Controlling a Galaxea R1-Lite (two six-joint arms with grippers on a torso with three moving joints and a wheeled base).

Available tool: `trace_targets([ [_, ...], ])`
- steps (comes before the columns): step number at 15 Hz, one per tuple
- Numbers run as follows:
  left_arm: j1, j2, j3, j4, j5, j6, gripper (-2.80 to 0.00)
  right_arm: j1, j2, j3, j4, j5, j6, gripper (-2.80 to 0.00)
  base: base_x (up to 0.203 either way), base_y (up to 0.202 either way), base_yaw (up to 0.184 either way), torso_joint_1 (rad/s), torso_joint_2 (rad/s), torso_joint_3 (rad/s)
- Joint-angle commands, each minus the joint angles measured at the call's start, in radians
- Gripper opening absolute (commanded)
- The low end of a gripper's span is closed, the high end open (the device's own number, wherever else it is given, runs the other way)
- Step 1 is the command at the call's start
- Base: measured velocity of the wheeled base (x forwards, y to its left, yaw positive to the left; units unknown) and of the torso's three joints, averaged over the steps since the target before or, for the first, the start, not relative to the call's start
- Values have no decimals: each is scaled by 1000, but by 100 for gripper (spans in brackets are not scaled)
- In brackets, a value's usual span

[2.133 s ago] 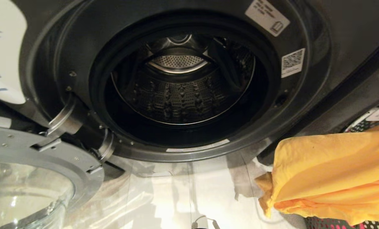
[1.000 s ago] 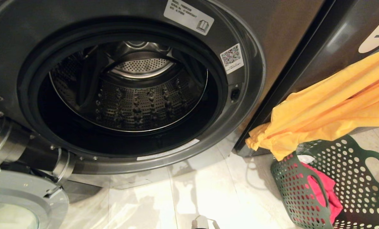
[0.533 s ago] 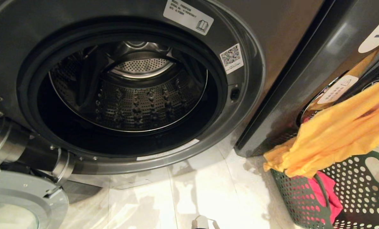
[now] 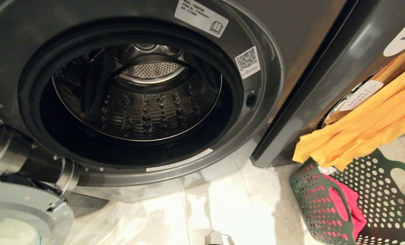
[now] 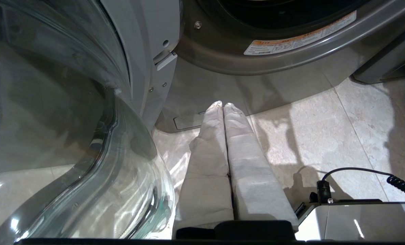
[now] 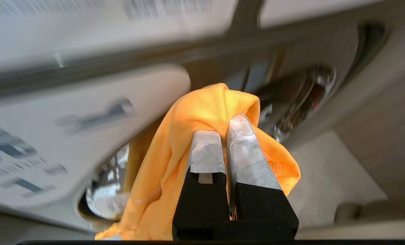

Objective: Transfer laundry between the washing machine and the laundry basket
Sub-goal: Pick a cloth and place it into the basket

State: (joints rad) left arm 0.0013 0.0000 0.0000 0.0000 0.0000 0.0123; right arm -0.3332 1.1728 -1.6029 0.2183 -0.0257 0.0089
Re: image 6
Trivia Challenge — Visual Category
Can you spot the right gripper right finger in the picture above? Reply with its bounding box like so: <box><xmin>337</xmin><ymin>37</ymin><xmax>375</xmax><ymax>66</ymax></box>
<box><xmin>226</xmin><ymin>114</ymin><xmax>299</xmax><ymax>241</ymax></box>

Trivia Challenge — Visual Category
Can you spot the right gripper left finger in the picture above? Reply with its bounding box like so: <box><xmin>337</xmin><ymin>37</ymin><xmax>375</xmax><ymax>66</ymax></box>
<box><xmin>172</xmin><ymin>130</ymin><xmax>231</xmax><ymax>241</ymax></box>

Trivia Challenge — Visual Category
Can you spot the orange cloth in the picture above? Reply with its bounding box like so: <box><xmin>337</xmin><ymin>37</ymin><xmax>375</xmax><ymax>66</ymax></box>
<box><xmin>95</xmin><ymin>83</ymin><xmax>301</xmax><ymax>241</ymax></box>

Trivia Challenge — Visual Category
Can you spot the white washing machine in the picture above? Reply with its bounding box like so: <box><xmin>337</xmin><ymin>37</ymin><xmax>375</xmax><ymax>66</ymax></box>
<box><xmin>0</xmin><ymin>0</ymin><xmax>405</xmax><ymax>235</ymax></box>

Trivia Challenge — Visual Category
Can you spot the washing machine door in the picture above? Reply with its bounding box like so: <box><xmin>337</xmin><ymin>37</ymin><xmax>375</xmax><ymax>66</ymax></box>
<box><xmin>0</xmin><ymin>64</ymin><xmax>191</xmax><ymax>232</ymax></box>

